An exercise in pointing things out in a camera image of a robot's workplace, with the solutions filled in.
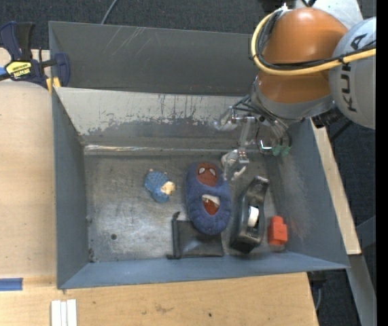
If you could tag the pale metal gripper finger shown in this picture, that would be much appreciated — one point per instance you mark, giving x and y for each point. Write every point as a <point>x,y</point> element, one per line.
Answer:
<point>228,160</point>
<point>240,171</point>

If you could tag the blue slipper with red face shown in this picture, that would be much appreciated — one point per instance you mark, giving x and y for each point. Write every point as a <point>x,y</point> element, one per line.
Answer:
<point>207,221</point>

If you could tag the black tape dispenser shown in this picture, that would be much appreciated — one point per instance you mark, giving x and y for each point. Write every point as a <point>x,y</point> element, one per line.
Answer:
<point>246,236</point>

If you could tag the orange-red small block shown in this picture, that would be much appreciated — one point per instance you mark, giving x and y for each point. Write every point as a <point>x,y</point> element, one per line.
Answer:
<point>277,231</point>

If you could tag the blue and cream small toy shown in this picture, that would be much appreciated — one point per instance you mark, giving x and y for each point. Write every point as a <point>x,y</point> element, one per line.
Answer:
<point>156,183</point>

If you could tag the black flat pouch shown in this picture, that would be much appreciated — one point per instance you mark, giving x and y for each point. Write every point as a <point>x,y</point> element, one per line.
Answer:
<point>197,246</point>

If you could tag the grey metal bin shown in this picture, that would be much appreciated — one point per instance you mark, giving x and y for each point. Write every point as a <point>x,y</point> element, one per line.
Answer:
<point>129,212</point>

